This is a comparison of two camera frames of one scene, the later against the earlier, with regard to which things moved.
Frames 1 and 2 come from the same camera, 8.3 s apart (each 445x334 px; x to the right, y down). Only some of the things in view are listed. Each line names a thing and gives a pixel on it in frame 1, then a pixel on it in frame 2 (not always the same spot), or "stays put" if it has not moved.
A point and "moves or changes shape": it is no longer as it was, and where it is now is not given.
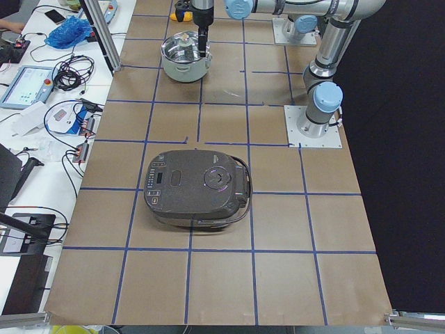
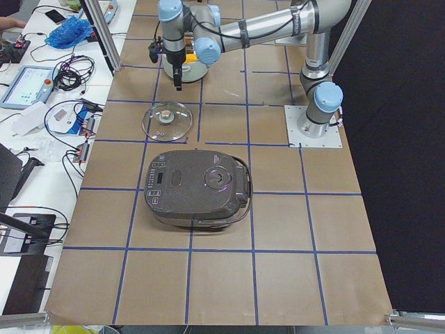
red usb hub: [90, 125] stays put
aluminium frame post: [106, 33] stays put
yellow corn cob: [188, 16] moves or changes shape
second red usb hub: [81, 153] stays put
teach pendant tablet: [31, 84] stays put
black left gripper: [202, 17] to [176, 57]
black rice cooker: [199, 188] stays put
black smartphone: [55, 16] stays put
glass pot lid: [183, 47] moves or changes shape
